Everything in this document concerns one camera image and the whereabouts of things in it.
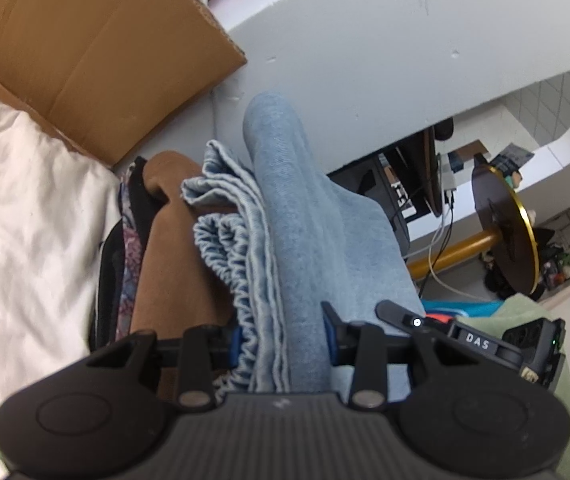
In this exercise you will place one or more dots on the light blue jeans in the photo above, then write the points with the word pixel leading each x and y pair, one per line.
pixel 305 240

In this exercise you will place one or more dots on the teal printed bag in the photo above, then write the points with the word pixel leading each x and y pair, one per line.
pixel 460 309

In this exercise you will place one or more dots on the yellow table pole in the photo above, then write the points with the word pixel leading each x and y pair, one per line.
pixel 460 252

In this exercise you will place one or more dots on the cream bear print blanket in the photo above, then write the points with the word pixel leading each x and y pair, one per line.
pixel 30 210

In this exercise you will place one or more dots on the brown folded garment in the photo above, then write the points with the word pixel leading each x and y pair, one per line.
pixel 175 250

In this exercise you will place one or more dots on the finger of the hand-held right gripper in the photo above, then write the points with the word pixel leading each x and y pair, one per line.
pixel 405 317

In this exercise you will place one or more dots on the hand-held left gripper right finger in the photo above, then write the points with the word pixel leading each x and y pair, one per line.
pixel 329 335

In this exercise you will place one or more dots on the dark patterned garment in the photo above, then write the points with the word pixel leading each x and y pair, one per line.
pixel 125 240

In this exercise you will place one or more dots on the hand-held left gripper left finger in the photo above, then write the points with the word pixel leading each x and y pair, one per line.
pixel 235 350

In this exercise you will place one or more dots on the white power strip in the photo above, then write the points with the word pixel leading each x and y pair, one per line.
pixel 449 170

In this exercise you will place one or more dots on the round table with gold rim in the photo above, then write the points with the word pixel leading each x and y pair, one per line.
pixel 505 230

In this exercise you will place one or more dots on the flattened brown cardboard sheet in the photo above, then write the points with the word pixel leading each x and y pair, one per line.
pixel 90 50

